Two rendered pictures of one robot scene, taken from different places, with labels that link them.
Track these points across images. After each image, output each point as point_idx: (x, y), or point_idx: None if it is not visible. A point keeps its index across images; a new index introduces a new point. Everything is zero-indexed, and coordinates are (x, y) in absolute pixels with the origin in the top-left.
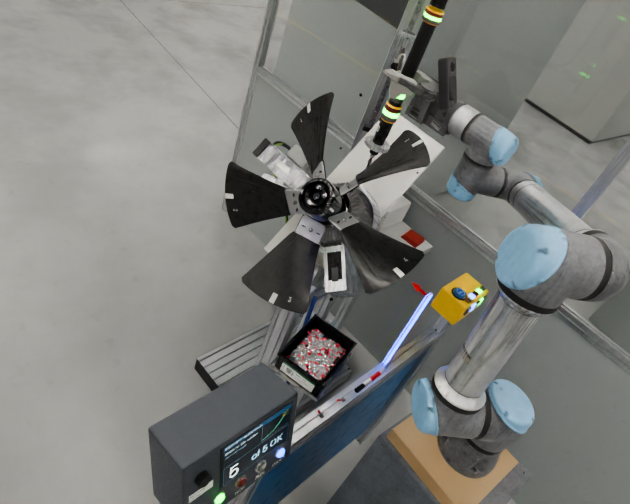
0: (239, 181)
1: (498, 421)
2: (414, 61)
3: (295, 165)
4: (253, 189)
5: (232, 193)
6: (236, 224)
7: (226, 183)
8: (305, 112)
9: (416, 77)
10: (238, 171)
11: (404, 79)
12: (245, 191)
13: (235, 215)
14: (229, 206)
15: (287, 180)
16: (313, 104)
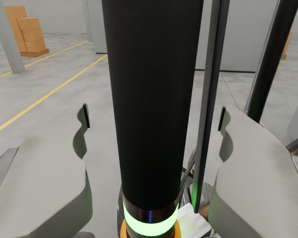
0: (120, 199)
1: None
2: (112, 57)
3: (182, 202)
4: (122, 213)
5: (118, 206)
6: (118, 234)
7: (118, 195)
8: (192, 153)
9: (224, 159)
10: (121, 190)
11: None
12: (120, 210)
13: (118, 226)
14: (117, 215)
15: None
16: (196, 147)
